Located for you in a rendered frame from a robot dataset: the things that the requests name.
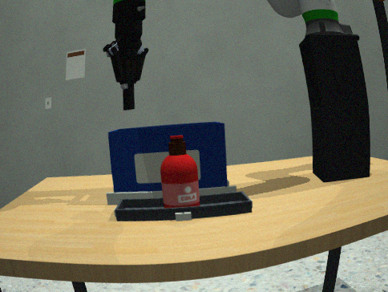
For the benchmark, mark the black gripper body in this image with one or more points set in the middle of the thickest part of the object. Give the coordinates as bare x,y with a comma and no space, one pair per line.
128,30

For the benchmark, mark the red cola bottle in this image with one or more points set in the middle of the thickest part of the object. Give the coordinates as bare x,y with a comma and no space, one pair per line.
179,176

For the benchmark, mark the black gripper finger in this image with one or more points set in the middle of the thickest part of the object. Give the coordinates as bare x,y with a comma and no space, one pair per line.
122,73
136,67

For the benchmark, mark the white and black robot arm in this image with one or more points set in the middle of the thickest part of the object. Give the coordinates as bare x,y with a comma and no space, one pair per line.
320,16

